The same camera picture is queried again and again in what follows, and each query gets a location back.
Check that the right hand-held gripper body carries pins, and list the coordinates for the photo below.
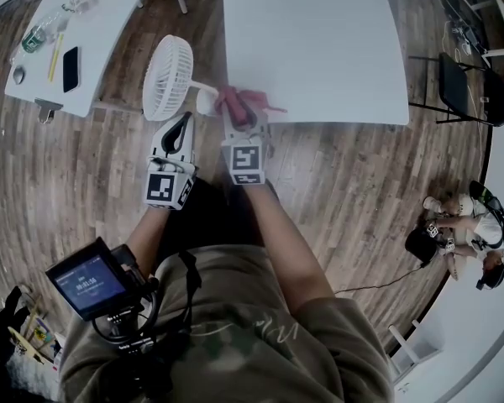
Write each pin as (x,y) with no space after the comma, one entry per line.
(248,160)

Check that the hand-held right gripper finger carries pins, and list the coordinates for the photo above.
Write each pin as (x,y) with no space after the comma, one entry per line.
(259,122)
(229,124)

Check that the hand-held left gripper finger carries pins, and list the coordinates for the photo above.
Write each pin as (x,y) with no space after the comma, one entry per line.
(157,147)
(189,139)

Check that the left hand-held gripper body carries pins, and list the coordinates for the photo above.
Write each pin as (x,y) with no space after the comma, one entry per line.
(164,191)

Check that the pink cloth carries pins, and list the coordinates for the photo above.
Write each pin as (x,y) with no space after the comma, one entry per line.
(235,99)

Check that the small white desk fan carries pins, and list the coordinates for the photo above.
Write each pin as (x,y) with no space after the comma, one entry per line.
(166,78)

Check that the person's right forearm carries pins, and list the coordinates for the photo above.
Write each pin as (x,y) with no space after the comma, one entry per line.
(285,254)

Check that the person's left forearm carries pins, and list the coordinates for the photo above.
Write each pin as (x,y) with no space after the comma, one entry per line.
(147,242)

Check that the person's black trousers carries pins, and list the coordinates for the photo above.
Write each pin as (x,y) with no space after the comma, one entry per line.
(218,221)

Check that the white table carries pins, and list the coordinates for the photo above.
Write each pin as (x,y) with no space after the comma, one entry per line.
(311,44)
(117,27)

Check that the black smartphone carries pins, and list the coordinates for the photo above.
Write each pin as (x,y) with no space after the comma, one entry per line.
(71,69)

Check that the grey table clamp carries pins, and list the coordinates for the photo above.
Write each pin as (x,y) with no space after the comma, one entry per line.
(48,104)

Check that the black chest monitor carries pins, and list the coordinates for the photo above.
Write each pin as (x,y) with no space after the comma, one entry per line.
(86,286)

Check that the yellow pencil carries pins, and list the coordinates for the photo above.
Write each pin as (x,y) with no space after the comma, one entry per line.
(55,57)

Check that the grey computer mouse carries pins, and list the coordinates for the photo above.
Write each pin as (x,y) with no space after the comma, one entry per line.
(19,75)

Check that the person's olive shirt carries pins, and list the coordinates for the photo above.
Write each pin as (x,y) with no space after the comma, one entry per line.
(243,351)

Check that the black bucket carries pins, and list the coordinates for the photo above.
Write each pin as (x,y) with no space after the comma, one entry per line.
(421,246)

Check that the black folding chair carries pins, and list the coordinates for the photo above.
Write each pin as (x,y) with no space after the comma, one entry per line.
(455,88)

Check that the yellow wooden toy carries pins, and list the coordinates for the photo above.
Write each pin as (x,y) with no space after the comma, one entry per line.
(25,344)

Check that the white wooden shelf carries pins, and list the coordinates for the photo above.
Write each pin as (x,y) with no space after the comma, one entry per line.
(424,346)

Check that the black chest camera rig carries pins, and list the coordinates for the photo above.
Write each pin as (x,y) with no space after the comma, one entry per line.
(126,342)

